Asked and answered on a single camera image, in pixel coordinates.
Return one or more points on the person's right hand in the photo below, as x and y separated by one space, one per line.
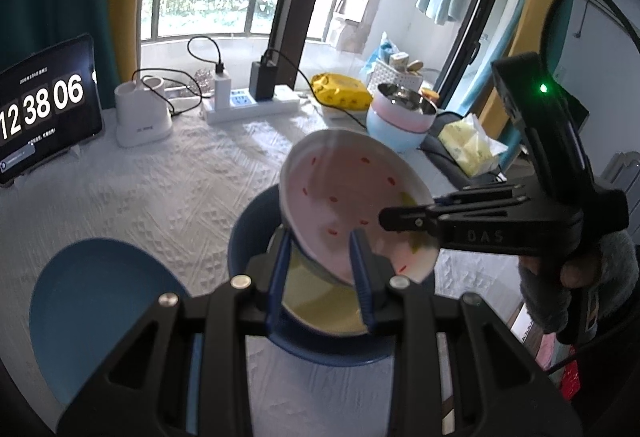
620 267

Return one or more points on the white power strip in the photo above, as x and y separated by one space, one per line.
280 106

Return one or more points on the white plastic basket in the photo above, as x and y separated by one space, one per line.
395 79

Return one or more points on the light blue bowl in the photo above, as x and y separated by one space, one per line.
395 139

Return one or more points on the blue oval plate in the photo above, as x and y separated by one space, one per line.
100 307

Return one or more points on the yellow packet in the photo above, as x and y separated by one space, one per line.
342 92

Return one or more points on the white charger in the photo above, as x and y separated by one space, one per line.
223 87

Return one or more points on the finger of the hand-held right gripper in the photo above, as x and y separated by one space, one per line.
490 191
405 218

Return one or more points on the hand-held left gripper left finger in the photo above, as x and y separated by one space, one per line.
277 287

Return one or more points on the blue bag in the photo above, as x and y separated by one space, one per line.
380 54

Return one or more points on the white desk lamp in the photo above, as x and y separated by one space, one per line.
142 122

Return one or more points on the black tablet clock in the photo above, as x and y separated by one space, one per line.
45 107

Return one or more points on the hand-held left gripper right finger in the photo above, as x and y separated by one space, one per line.
362 287

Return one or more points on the large blue bowl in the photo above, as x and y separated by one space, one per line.
250 237

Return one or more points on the white textured tablecloth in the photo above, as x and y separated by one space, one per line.
150 197

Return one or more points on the light yellow bowl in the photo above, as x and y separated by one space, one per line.
320 307

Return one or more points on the small printed box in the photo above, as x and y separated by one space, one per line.
399 60

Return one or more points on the black charger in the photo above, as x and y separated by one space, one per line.
262 82

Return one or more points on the pink steel-lined bowl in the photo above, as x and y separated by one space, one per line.
400 114

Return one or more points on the dark grey bag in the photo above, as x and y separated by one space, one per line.
445 162

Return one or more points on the yellow tissue pack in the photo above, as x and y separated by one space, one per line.
470 147

